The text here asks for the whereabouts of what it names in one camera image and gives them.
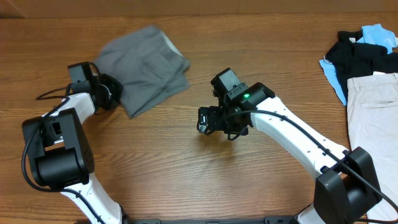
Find grey shorts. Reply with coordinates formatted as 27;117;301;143
95;26;190;118

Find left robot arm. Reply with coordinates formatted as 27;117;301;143
21;74;127;223

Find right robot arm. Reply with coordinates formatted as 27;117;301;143
197;83;382;223

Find black shirt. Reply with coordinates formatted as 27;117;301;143
325;31;397;97

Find beige shorts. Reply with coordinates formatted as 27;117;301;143
346;71;398;223

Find light blue garment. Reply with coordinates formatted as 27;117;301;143
319;24;397;106

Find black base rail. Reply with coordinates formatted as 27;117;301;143
122;215;298;224

